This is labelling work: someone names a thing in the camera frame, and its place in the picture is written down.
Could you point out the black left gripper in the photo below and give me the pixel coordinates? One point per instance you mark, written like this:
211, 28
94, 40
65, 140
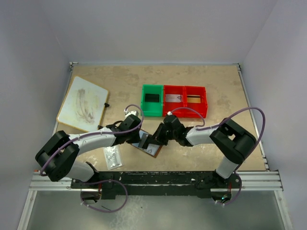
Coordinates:
135, 139

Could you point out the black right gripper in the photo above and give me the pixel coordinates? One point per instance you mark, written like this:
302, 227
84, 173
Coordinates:
157, 136

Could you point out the brown leather card holder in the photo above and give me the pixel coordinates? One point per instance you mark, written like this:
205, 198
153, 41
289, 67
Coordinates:
152, 149

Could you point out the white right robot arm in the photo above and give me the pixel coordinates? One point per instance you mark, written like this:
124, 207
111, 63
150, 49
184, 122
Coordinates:
235, 143

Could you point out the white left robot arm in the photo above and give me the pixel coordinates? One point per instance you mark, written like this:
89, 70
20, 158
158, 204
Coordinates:
57, 157

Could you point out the silver card in bin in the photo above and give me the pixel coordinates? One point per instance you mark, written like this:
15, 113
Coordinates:
173, 98

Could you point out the black card in bin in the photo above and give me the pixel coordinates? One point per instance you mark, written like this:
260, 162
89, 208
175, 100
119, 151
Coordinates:
150, 97

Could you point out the gold card in bin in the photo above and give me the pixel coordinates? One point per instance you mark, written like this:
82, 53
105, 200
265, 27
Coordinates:
196, 99

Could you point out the green plastic bin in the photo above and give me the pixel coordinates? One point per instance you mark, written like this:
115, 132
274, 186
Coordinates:
151, 109

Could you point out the clear plastic packet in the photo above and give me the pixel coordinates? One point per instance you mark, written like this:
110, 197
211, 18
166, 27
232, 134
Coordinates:
112, 157

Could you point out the red bin right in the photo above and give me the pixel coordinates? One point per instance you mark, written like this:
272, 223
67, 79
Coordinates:
202, 107

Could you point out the white board yellow rim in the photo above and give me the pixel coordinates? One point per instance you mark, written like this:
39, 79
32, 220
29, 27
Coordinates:
83, 105

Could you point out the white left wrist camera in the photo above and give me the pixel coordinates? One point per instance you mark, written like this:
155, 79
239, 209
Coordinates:
131, 112

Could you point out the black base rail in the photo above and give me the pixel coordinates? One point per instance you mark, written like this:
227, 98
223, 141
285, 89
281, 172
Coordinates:
202, 184

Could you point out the metal corner bracket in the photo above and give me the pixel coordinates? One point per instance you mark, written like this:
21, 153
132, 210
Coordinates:
72, 64

